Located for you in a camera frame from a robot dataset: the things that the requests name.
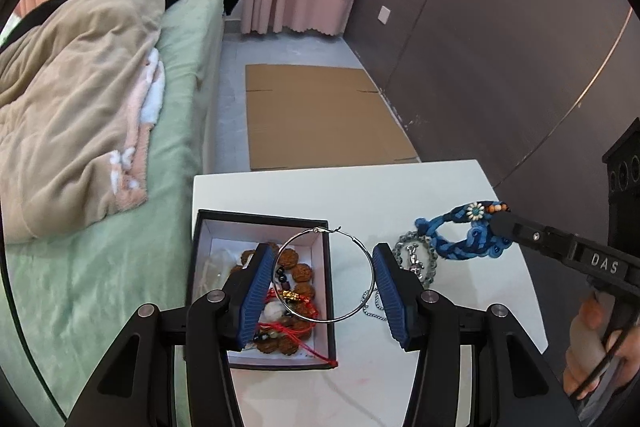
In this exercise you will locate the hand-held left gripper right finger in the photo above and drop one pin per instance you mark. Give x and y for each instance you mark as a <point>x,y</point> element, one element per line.
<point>392,307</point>

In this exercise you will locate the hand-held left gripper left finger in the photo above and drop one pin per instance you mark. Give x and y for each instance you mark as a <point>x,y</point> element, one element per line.
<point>255,302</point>

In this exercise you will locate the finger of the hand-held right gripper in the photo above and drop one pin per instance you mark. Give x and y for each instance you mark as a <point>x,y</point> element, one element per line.
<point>530,234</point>

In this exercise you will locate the black jewelry box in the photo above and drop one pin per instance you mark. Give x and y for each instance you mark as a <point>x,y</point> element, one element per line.
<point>320,342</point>

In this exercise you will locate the silver hoop earring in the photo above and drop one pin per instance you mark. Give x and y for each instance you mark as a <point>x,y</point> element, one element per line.
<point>320,231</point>

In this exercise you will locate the person's right hand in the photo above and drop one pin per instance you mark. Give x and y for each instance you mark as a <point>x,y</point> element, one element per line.
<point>582,347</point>

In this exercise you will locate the green bed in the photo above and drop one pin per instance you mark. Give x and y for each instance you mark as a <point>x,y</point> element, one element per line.
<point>100,282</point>

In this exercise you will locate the flat cardboard sheet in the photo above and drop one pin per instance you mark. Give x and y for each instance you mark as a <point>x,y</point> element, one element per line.
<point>320,117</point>

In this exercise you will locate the beige blanket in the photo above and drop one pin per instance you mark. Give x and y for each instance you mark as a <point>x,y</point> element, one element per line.
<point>75,107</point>

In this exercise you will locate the white wall socket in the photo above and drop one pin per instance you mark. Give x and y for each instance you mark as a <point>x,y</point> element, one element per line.
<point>384,14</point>

